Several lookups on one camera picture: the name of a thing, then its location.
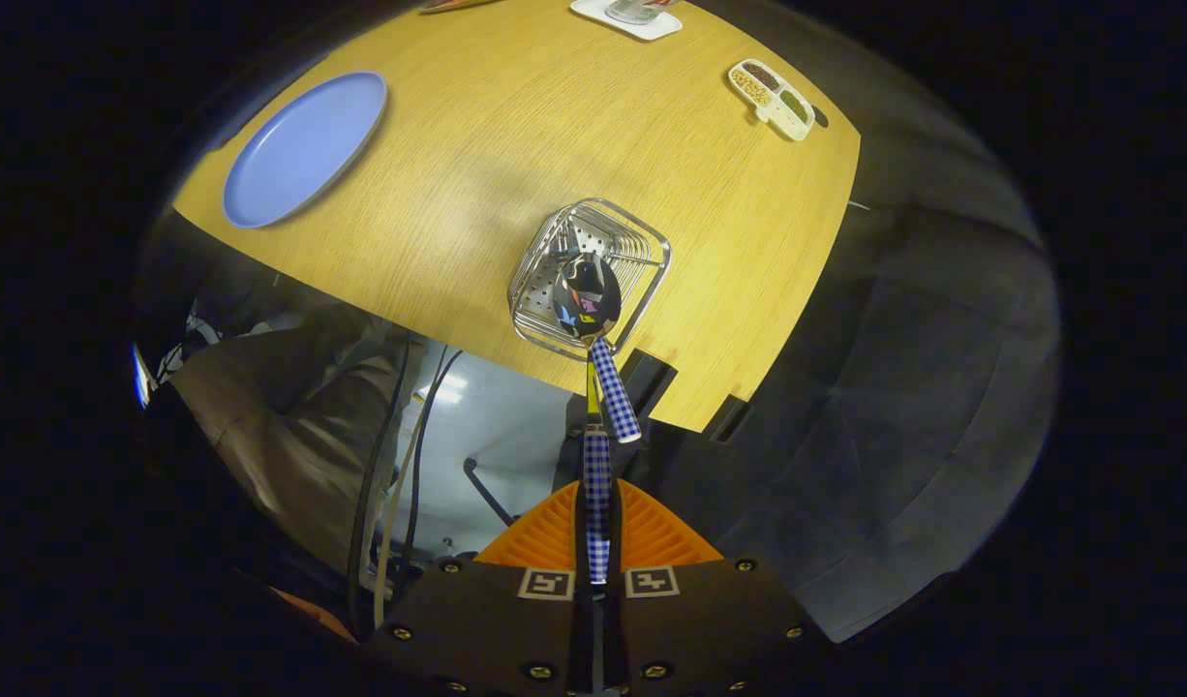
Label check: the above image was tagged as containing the fork with blue checked handle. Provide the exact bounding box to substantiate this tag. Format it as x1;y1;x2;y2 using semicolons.
590;337;643;444

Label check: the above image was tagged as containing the metal wire cutlery rack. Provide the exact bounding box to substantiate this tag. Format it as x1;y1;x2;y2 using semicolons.
507;197;672;362

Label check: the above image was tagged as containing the black table bracket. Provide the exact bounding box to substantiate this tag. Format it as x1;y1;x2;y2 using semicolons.
621;350;680;419
705;395;751;442

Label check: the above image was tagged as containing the spoon with blue checked handle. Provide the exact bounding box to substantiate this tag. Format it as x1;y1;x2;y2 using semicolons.
553;254;622;587

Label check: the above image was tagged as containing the blue round plate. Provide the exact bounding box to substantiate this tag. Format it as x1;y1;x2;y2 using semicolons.
223;71;388;229

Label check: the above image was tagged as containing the white green drink bottle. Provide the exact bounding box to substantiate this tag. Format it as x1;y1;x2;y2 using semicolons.
605;0;677;25

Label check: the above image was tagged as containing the white cable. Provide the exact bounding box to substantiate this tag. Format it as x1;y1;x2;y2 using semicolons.
373;387;430;603

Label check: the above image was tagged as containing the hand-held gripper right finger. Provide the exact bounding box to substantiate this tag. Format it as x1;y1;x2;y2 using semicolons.
603;479;832;697

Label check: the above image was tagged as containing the white coaster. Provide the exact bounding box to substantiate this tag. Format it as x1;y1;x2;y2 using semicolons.
569;0;684;42

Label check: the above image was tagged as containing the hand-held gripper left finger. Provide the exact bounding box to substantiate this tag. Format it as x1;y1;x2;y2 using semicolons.
361;481;594;697

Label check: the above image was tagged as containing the white divided snack dish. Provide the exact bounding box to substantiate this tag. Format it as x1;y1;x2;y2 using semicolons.
728;58;815;142

